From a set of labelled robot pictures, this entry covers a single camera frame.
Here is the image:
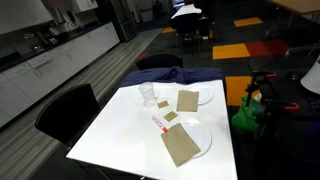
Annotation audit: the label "red and white marker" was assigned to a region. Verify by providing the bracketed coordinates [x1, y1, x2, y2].
[151, 115, 169, 133]

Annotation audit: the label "clear plastic cup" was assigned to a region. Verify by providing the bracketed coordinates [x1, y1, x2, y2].
[138, 82, 158, 108]

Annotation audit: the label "small brown square card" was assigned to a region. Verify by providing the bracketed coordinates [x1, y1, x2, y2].
[163, 111, 179, 123]
[156, 100, 170, 110]

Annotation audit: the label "dark blue cloth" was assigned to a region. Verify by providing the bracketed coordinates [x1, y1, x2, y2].
[119, 65, 228, 88]

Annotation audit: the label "black chair under blue cloth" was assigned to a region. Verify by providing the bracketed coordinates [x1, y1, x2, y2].
[134, 52, 184, 71]

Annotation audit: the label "white round plate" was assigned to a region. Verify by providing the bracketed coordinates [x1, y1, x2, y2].
[181, 118, 213, 158]
[195, 87, 215, 106]

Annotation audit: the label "black office chair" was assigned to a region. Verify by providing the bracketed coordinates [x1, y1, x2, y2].
[170, 13, 202, 46]

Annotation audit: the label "stainless steel fridge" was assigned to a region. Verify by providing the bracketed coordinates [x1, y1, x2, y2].
[109, 0, 139, 43]

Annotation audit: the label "white background table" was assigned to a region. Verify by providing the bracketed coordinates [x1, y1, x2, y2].
[170, 3, 203, 20]

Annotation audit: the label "green bag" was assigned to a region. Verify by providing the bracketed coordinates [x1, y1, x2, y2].
[230, 96, 268, 136]

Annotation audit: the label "black plastic chair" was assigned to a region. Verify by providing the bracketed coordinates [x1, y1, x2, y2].
[34, 83, 101, 148]

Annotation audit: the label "black tripod with orange clamps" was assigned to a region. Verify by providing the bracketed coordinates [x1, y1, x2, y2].
[244, 70, 300, 134]

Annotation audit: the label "white kitchen base cabinets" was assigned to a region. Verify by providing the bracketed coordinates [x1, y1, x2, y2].
[0, 21, 121, 129]

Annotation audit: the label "black robot stand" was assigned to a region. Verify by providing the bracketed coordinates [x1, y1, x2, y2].
[266, 71, 320, 164]

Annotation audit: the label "wooden table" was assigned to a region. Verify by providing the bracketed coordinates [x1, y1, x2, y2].
[266, 0, 320, 16]

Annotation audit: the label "white wall cabinet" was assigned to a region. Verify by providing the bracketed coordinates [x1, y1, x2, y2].
[0, 0, 54, 34]

